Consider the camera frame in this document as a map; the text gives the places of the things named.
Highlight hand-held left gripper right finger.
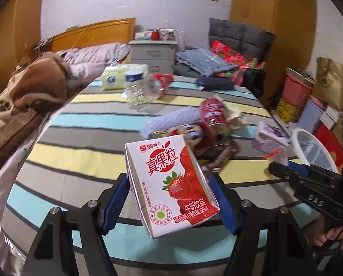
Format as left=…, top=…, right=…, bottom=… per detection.
left=207, top=172, right=318, bottom=276

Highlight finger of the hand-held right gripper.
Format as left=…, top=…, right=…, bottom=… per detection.
left=287, top=160, right=342, bottom=182
left=268, top=162, right=327, bottom=190

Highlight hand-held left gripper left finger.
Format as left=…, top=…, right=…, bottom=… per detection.
left=22, top=172, right=132, bottom=276

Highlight white trash bin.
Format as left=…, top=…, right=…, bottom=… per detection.
left=291, top=128, right=340, bottom=176

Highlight purple packet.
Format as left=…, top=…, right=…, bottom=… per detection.
left=251, top=121, right=290, bottom=154

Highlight strawberry milk carton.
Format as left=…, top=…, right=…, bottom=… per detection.
left=124, top=134, right=221, bottom=239

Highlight beige paper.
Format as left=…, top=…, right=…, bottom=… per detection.
left=214, top=95, right=248, bottom=131

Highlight doll face packet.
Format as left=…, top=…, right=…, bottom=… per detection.
left=150, top=122, right=235, bottom=158

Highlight red drink can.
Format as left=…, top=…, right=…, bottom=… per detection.
left=200, top=98, right=228, bottom=127

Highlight person's right hand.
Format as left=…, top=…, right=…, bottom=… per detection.
left=315, top=217, right=343, bottom=249

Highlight red white plastic wrapper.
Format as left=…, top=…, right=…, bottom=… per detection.
left=263, top=148, right=289, bottom=167

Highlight translucent bin liner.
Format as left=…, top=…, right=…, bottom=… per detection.
left=296, top=134, right=337, bottom=173

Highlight red gift box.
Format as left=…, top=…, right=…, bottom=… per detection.
left=315, top=125, right=343, bottom=164

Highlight brown snack wrapper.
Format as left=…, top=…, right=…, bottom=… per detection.
left=199, top=144, right=241, bottom=173

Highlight lavender round box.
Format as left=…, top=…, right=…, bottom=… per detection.
left=296, top=98, right=327, bottom=135

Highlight white labelled box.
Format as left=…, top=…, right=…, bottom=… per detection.
left=321, top=112, right=337, bottom=130
left=325, top=106, right=341, bottom=120

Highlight striped bed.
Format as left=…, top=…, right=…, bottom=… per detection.
left=5, top=75, right=304, bottom=276

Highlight yellow box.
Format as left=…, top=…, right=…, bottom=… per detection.
left=276, top=95, right=304, bottom=124

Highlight pink storage bin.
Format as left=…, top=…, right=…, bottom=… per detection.
left=282, top=72, right=314, bottom=107

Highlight brown paper bag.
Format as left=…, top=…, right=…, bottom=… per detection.
left=315, top=57, right=343, bottom=111

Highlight grey basket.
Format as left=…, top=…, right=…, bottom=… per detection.
left=285, top=67, right=316, bottom=85

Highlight white foam wrap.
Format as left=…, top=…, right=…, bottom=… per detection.
left=139, top=106, right=202, bottom=138

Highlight dark blue case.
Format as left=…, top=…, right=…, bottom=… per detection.
left=197, top=77, right=235, bottom=93

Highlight clear plastic bottle red label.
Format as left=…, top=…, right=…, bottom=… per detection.
left=123, top=73, right=176, bottom=105

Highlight red plaid cloth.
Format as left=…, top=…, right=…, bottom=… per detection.
left=211, top=40, right=266, bottom=86

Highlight yellow tissue pack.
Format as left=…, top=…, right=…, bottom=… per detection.
left=100, top=63, right=149, bottom=89

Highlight folded blue cloth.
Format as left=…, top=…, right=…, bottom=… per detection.
left=176, top=47, right=239, bottom=78

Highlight brown blanket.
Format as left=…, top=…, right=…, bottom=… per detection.
left=0, top=53, right=80, bottom=184

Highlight grey padded chair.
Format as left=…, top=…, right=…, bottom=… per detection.
left=171, top=18, right=276, bottom=92

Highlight pink quilt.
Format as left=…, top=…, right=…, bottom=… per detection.
left=0, top=43, right=131, bottom=276

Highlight wooden wardrobe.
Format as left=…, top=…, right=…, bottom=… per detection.
left=230, top=0, right=317, bottom=104

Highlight grey nightstand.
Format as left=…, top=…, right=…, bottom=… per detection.
left=128, top=39, right=179, bottom=75

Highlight wooden headboard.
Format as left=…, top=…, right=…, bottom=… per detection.
left=34, top=18, right=136, bottom=54

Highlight clear packet red contents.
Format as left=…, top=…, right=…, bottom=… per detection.
left=159, top=28, right=175, bottom=41

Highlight wooden cabinet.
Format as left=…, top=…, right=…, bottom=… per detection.
left=0, top=0, right=46, bottom=72

